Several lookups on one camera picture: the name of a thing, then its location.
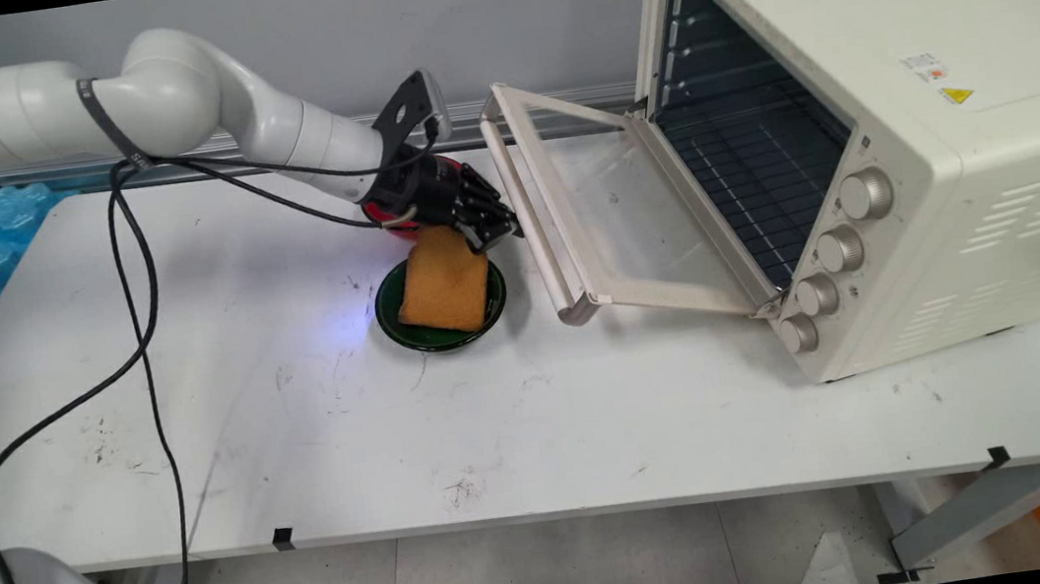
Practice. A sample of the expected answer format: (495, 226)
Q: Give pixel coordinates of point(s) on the red bowl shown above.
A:
(379, 212)

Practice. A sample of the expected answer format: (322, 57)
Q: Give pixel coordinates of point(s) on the grey table leg with foot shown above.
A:
(984, 513)

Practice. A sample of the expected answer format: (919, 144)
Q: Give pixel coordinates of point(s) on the glass oven door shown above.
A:
(679, 297)

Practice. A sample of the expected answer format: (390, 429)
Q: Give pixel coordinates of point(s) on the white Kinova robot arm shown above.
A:
(178, 91)

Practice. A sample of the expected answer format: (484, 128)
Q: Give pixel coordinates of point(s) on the white label sticker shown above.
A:
(923, 67)

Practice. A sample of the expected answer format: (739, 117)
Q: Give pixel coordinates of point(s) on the cream toaster oven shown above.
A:
(966, 207)

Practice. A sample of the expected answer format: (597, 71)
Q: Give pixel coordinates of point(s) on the black tape piece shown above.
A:
(283, 538)
(997, 458)

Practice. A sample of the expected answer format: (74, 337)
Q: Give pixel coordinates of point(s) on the dark green plate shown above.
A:
(386, 310)

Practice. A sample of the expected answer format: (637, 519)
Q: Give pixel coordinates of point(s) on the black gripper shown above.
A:
(424, 193)

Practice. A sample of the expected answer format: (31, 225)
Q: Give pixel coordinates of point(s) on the brown toast bread slice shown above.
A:
(445, 286)

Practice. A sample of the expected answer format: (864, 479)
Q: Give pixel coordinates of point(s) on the large silver oven knob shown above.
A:
(865, 194)

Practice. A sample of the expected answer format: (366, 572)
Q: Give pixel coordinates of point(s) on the yellow warning sticker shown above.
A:
(955, 95)

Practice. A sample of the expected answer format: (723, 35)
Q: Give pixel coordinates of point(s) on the aluminium wall rail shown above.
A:
(556, 101)

